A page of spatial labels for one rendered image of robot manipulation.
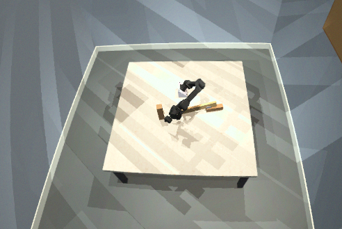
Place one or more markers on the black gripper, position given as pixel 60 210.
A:
pixel 168 118

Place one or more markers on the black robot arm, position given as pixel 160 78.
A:
pixel 183 105

